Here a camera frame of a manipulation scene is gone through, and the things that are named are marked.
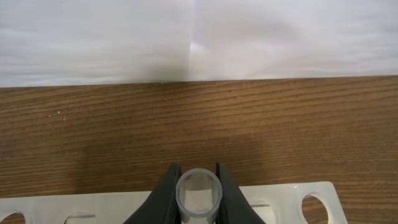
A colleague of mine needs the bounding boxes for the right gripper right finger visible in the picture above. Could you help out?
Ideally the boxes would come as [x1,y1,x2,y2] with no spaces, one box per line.
[213,162,267,224]

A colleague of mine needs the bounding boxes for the clear test tube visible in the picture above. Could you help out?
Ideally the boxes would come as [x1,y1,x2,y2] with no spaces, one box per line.
[175,167,224,224]

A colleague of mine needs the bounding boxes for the white test tube rack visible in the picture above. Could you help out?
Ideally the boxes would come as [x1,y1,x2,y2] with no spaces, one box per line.
[0,181,348,224]

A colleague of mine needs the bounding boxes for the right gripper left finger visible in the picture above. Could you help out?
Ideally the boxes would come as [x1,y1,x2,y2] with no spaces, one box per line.
[123,162,183,224]

